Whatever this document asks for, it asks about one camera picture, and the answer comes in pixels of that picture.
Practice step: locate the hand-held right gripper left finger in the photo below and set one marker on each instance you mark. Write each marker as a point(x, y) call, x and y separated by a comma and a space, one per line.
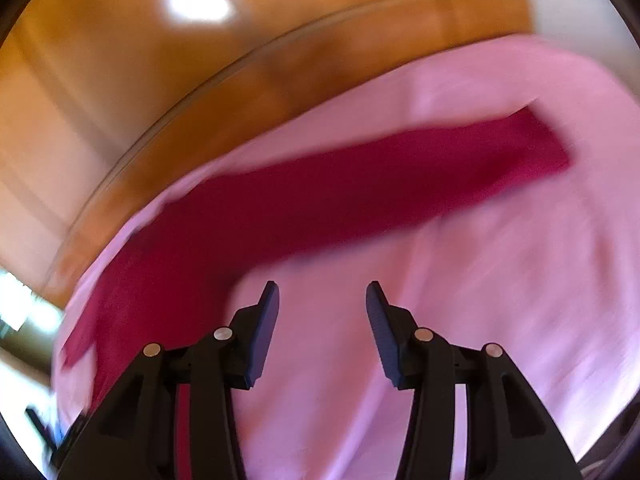
point(264, 330)

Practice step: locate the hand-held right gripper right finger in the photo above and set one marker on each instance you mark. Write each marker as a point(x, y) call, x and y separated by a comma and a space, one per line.
point(381, 330)

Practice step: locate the dark red pants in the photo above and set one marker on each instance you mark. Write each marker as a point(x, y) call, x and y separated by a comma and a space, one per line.
point(310, 200)

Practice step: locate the pink blanket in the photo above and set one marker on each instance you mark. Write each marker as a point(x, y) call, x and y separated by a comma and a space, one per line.
point(500, 285)

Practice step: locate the dark blurred object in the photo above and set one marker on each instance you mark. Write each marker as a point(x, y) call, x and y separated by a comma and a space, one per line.
point(42, 430)

